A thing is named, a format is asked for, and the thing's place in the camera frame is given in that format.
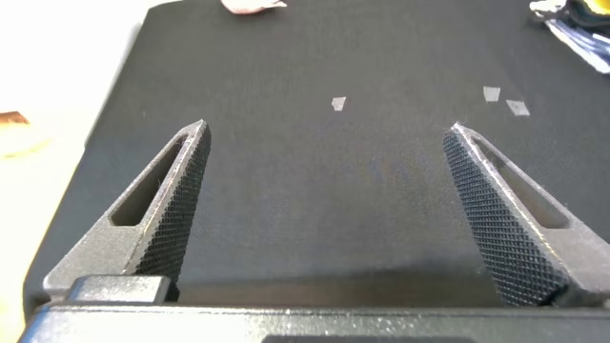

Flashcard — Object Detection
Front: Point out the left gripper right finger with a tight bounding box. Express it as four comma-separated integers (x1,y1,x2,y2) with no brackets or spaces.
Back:
441,122,610,308

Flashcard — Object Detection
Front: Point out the large clear tape piece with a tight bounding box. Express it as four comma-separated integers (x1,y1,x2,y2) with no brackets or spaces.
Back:
505,99,531,117

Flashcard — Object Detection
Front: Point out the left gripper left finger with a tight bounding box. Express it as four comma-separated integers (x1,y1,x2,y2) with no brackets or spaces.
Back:
42,118,213,302

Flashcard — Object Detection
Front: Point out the pink plush peach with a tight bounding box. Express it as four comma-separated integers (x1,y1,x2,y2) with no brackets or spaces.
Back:
220,0,289,15

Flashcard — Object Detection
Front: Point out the grey towel with orange marks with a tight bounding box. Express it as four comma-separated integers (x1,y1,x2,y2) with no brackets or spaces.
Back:
529,0,610,75

